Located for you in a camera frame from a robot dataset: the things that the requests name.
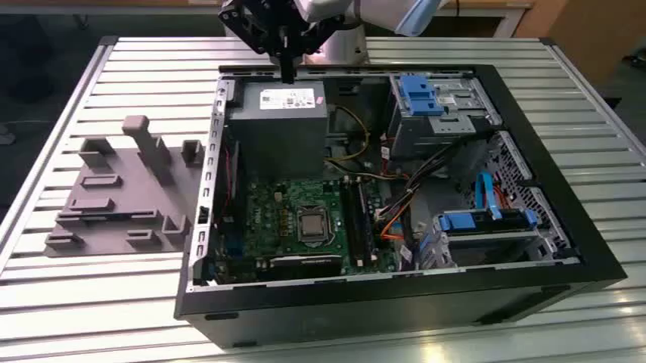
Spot silver CPU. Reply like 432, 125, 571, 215
300, 216, 327, 235

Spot green motherboard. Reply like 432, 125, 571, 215
213, 175, 404, 284

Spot black open PC case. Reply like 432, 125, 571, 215
172, 63, 628, 349

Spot yellow wires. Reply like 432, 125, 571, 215
324, 105, 373, 164

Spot CPU socket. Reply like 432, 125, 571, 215
293, 203, 333, 247

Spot grey parts rack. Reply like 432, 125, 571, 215
44, 114, 205, 259

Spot blue plastic drive carrier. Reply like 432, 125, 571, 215
396, 75, 446, 117

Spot wooden cabinet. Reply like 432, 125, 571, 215
511, 0, 646, 90

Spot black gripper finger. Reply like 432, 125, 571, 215
217, 0, 289, 84
288, 22, 332, 84

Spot red wire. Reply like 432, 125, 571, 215
223, 145, 239, 228

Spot black chair base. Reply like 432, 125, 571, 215
623, 48, 646, 71

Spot blue wire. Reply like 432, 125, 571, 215
474, 172, 504, 221

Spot metal disk bay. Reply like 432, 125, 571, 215
432, 209, 552, 268

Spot grey power supply unit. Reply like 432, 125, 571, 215
224, 80, 329, 181

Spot black chair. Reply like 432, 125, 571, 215
0, 11, 57, 105

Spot black RAM slot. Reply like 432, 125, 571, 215
353, 175, 379, 262
339, 175, 365, 267

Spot white framed desk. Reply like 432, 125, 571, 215
432, 0, 536, 39

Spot orange wire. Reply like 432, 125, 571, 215
379, 213, 405, 242

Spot black cable bundle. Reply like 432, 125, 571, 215
375, 130, 500, 222

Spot hard disk in blue carrier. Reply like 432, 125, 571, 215
436, 209, 536, 234

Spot metal drive cage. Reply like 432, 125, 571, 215
387, 73, 504, 160

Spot black graphics card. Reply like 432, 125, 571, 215
255, 253, 343, 281

